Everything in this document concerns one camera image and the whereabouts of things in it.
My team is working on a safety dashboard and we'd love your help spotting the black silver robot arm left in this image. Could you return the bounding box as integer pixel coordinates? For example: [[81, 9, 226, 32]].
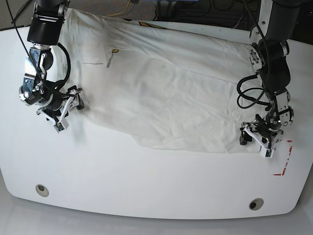
[[237, 0, 307, 158]]

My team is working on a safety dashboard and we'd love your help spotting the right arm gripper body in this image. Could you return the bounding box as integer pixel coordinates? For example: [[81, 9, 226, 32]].
[[19, 43, 82, 126]]

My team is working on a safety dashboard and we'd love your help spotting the left table cable grommet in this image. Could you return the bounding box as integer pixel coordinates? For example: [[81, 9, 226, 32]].
[[35, 185, 49, 197]]

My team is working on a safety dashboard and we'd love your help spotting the table cable grommet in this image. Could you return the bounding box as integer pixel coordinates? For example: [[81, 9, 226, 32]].
[[35, 185, 49, 197], [248, 198, 264, 211]]

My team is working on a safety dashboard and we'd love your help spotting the right table cable grommet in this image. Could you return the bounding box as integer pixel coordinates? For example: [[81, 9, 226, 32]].
[[248, 198, 264, 211]]

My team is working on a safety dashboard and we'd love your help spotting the red tape rectangle marking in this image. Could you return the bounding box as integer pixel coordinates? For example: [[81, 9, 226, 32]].
[[272, 140, 293, 176]]

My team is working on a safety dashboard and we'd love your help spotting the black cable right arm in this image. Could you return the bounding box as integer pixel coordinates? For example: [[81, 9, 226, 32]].
[[0, 0, 72, 96]]

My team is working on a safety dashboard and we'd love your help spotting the black silver robot arm right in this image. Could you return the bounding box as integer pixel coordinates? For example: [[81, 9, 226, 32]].
[[20, 0, 253, 152]]

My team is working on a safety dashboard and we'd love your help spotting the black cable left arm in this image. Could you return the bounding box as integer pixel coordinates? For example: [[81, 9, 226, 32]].
[[236, 0, 272, 110]]

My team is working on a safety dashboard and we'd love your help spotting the white printed t-shirt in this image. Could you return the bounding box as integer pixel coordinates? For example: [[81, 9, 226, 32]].
[[60, 9, 265, 153]]

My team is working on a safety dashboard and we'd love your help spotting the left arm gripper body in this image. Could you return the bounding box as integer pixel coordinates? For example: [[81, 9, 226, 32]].
[[241, 89, 293, 150]]

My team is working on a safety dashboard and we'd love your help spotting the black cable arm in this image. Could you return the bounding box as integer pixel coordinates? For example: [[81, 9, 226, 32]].
[[236, 0, 272, 110], [0, 0, 72, 96]]

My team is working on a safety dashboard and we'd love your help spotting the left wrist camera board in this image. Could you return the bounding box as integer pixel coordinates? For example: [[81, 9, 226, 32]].
[[260, 147, 275, 158]]

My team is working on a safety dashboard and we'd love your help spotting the yellow floor cable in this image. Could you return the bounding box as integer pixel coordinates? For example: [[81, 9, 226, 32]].
[[107, 0, 130, 18]]

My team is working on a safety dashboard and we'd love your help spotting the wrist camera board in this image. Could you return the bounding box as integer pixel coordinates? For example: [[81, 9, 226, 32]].
[[54, 122, 66, 133], [260, 147, 275, 158]]

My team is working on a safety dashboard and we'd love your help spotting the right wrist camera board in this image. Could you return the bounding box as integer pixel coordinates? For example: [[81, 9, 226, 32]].
[[54, 122, 66, 133]]

